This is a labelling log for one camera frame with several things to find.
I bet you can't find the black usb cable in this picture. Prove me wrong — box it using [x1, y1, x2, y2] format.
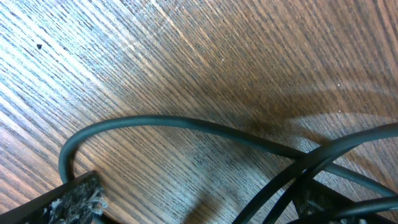
[58, 114, 398, 224]

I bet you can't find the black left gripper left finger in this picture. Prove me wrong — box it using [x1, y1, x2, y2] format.
[1, 171, 106, 224]

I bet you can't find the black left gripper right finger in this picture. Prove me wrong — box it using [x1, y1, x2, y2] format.
[293, 180, 393, 224]

